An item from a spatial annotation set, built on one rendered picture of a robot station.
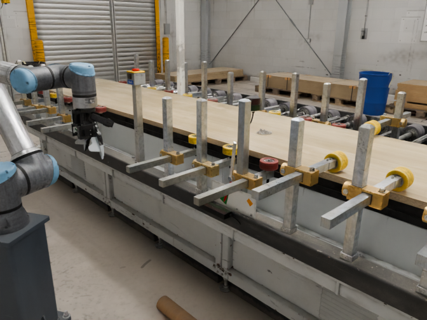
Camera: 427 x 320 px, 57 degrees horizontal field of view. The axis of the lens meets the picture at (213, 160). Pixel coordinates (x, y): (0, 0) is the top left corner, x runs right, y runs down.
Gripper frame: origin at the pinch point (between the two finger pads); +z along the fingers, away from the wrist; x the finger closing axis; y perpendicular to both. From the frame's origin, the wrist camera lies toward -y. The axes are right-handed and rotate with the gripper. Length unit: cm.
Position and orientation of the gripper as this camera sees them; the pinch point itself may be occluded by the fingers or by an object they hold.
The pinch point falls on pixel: (94, 155)
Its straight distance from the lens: 168.9
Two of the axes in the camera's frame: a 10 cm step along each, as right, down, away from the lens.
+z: -0.1, 9.4, 3.3
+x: 6.9, 2.5, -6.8
